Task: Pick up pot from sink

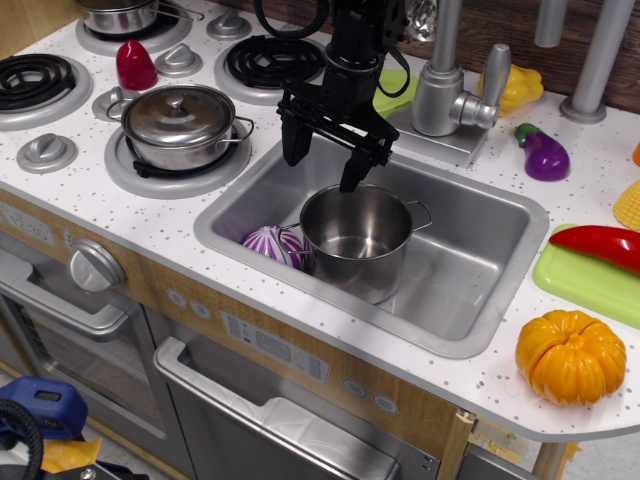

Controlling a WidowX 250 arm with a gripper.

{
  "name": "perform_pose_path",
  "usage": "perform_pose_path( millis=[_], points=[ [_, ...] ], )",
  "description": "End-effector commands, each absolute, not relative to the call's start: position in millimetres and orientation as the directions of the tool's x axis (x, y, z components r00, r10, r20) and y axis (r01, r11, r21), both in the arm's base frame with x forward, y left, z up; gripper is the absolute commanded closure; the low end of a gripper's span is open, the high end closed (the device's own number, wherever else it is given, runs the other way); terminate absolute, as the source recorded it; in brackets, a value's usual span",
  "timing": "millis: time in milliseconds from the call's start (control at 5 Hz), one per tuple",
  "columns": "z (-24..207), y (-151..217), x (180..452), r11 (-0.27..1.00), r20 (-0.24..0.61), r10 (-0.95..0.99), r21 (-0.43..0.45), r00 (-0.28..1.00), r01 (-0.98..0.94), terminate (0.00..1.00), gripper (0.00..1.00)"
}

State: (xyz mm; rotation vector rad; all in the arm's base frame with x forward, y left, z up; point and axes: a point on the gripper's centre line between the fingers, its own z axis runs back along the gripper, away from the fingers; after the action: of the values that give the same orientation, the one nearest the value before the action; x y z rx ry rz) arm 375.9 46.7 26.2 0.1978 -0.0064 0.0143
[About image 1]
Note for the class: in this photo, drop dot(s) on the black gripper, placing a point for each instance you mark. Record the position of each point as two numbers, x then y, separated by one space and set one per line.
341 109

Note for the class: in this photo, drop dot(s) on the green plate behind arm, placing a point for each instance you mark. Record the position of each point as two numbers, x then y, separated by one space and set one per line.
392 81

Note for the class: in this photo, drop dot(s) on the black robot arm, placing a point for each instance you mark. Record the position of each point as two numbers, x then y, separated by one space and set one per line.
364 32

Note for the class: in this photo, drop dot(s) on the steel pot in sink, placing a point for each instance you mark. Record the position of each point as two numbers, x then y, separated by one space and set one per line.
359 239

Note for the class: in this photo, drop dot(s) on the steel lidded pot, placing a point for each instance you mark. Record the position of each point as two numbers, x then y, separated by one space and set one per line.
181 127

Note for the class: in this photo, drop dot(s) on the grey toy sink basin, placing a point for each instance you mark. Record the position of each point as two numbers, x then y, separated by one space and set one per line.
438 267

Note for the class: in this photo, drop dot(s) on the steel pot at back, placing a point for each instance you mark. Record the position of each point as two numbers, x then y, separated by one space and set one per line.
130 16

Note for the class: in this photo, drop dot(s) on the black coil burner back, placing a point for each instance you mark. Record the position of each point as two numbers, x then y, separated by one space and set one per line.
252 70

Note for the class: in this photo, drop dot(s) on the black coil burner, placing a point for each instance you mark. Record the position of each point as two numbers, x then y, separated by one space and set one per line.
38 89
252 70

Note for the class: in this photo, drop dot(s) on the silver toy faucet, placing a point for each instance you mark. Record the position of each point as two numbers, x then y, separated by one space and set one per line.
445 121

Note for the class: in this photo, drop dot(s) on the silver stove knob back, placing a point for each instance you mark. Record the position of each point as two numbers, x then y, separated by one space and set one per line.
229 26

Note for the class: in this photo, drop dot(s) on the silver stove knob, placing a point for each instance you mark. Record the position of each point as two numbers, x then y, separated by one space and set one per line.
46 154
229 26
179 62

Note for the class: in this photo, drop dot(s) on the crumpled foil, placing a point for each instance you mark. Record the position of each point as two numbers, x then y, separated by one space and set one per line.
422 19

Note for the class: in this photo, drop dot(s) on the silver stove knob centre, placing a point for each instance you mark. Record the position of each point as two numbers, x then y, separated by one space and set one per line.
179 62

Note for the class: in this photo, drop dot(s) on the yellow toy bell pepper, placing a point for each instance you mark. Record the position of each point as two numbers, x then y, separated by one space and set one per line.
523 87

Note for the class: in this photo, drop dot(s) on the red toy pepper top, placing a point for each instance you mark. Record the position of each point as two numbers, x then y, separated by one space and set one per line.
135 69

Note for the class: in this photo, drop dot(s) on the purple toy eggplant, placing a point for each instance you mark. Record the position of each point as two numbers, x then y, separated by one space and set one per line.
545 158

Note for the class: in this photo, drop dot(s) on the silver stove knob hidden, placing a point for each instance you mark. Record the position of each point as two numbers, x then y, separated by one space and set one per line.
117 97

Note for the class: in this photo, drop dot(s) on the silver oven dial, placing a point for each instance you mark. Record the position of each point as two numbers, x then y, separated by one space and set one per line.
93 269

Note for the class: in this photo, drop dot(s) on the green cutting board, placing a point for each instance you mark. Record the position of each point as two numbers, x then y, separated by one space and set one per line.
588 282

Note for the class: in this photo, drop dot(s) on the silver stove knob left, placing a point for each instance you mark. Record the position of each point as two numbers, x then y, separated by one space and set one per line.
46 154

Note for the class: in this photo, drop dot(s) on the grey dishwasher door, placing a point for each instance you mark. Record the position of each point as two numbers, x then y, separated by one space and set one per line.
242 421

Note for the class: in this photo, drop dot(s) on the black coil burner left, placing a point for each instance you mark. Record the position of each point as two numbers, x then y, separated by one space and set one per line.
38 89

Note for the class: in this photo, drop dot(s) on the grey oven door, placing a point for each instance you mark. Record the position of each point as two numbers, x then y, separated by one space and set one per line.
101 343

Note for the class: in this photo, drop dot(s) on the yellow toy corn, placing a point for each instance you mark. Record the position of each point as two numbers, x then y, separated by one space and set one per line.
626 209

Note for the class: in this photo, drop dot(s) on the orange toy at edge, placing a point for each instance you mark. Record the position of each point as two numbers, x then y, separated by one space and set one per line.
636 155

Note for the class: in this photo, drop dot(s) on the red toy chili pepper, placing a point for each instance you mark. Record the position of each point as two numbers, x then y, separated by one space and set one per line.
613 245

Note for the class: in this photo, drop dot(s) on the orange toy pumpkin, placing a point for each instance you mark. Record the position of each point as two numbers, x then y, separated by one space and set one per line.
570 358

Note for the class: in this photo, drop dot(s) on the blue clamp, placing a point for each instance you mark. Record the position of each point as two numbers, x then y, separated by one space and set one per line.
59 410

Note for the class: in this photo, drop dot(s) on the grey hanging post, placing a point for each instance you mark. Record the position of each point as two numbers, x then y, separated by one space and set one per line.
549 23

